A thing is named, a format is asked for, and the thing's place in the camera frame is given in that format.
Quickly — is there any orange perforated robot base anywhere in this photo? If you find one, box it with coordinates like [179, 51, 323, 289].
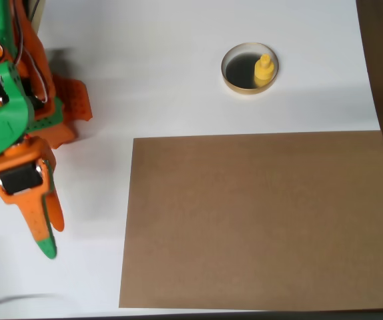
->
[27, 73, 93, 151]

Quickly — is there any small yellow plastic piece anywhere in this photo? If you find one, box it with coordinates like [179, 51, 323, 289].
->
[253, 53, 275, 88]

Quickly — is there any white red black servo cable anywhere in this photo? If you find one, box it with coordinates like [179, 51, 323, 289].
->
[9, 0, 52, 103]

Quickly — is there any round dish with gold rim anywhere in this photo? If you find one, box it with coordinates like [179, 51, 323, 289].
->
[220, 41, 280, 95]

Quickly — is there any white board sheet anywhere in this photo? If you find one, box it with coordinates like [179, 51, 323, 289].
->
[0, 0, 383, 320]

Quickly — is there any brown cardboard sheet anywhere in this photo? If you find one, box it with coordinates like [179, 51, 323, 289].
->
[118, 130, 383, 310]

